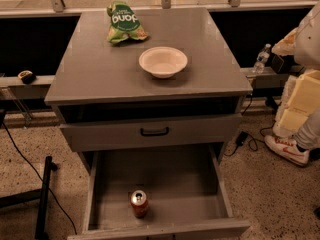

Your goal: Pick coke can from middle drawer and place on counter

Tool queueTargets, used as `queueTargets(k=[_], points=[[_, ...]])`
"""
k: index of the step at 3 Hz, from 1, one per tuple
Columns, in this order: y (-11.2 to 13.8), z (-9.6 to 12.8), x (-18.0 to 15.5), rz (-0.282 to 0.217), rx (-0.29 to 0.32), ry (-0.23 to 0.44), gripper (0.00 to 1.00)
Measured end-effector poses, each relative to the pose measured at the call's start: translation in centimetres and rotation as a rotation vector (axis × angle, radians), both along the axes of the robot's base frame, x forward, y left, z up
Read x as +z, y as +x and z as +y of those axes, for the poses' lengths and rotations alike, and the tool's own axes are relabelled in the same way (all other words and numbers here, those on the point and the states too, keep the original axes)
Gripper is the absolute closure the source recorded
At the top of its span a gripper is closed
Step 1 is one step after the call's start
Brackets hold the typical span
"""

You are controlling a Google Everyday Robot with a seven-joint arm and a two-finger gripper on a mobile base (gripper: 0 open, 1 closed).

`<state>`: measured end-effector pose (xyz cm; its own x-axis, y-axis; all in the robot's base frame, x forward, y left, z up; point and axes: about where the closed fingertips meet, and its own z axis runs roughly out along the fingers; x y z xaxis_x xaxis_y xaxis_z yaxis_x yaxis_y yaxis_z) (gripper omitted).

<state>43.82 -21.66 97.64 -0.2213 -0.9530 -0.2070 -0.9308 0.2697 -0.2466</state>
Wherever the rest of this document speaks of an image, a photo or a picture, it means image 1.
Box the red coke can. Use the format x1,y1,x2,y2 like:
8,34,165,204
130,190,149,218

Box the grey drawer cabinet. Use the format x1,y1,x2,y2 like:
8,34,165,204
45,8,252,167

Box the closed grey drawer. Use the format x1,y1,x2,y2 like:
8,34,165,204
61,114,242,152

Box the open grey lower drawer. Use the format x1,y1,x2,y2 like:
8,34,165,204
68,144,250,240

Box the white bowl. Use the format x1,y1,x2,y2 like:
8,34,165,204
139,47,188,79

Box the black power adapter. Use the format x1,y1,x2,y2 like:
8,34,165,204
236,131,248,146

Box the green chip bag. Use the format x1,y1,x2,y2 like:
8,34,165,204
107,1,148,44

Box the clear water bottle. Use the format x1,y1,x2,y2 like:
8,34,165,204
253,44,271,74

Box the white red sneaker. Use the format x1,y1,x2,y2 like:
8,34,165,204
264,135,310,167

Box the black box on ledge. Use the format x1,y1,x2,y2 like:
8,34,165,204
271,55,294,74

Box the small black yellow object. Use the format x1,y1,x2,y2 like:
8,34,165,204
18,70,36,84

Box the black metal stand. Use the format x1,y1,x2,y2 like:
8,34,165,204
0,156,58,240

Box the person leg light trousers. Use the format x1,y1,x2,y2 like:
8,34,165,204
294,109,320,150

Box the black drawer handle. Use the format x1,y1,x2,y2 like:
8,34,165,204
140,127,170,137

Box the black floor cable left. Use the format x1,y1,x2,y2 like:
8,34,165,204
0,120,78,236

